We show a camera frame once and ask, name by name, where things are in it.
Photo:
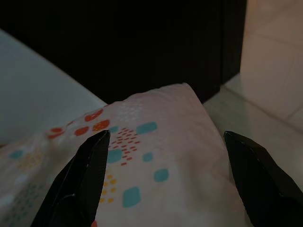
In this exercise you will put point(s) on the pink patterned pillow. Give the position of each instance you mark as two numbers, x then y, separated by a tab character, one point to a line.
165	165

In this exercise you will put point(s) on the dark wooden cabinet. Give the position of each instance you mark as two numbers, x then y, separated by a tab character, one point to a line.
132	45

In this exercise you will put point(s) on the white mattress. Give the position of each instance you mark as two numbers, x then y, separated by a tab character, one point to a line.
35	94

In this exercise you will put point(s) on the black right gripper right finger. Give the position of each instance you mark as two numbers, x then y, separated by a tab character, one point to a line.
262	179

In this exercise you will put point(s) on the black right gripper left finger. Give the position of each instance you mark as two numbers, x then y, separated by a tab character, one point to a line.
80	179

